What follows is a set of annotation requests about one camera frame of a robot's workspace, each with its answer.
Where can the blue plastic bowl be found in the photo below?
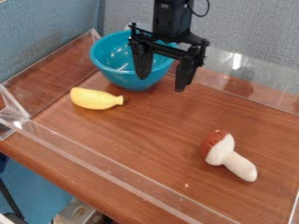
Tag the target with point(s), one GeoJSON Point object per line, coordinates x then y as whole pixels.
{"type": "Point", "coordinates": [111, 56]}

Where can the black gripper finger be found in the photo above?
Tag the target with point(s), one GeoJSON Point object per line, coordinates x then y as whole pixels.
{"type": "Point", "coordinates": [144, 59]}
{"type": "Point", "coordinates": [186, 70]}

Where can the clear acrylic tray walls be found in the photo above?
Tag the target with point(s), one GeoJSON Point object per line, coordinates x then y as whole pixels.
{"type": "Point", "coordinates": [131, 159]}

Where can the brown and white toy mushroom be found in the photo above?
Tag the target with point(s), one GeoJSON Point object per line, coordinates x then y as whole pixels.
{"type": "Point", "coordinates": [218, 151]}

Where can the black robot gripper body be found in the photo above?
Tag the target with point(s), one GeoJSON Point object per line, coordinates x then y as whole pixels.
{"type": "Point", "coordinates": [169, 37]}

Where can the grey metal bracket under table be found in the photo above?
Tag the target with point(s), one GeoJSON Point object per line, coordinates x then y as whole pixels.
{"type": "Point", "coordinates": [78, 213]}

